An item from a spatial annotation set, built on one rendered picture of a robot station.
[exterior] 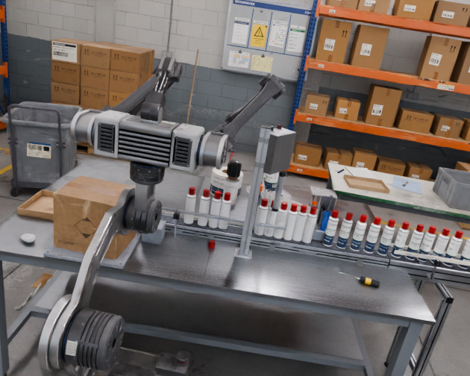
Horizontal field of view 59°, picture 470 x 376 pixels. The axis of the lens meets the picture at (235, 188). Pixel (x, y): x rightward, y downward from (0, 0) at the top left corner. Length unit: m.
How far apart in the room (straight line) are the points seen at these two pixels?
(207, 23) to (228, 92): 1.04
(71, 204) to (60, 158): 2.42
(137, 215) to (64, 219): 0.42
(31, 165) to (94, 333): 3.17
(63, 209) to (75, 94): 3.83
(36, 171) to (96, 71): 1.67
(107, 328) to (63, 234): 0.70
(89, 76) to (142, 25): 1.64
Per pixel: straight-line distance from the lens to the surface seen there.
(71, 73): 5.69
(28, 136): 4.37
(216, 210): 2.21
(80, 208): 1.94
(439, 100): 6.91
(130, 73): 5.45
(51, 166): 4.44
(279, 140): 1.93
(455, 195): 3.73
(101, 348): 1.45
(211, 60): 6.65
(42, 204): 2.54
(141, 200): 1.68
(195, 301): 2.80
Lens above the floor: 1.92
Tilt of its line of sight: 22 degrees down
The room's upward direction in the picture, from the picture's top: 9 degrees clockwise
